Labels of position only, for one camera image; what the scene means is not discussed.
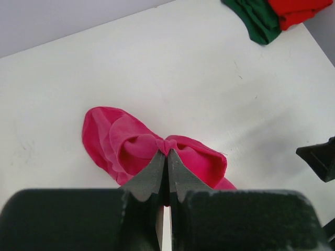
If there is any folded red t shirt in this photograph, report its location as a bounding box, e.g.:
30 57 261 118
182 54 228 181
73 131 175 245
268 0 333 31

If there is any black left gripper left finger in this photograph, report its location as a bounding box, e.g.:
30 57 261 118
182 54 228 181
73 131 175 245
118 152 165 250

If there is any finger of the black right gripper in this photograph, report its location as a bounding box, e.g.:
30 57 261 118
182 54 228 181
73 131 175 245
296 137 334 182

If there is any folded green t shirt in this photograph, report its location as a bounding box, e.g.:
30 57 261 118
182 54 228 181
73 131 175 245
222 0 282 45

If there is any pink t shirt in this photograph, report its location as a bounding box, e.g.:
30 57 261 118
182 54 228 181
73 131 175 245
82 107 236 190

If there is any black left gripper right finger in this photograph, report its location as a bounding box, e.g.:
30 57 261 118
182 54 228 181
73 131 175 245
167 149 209 250

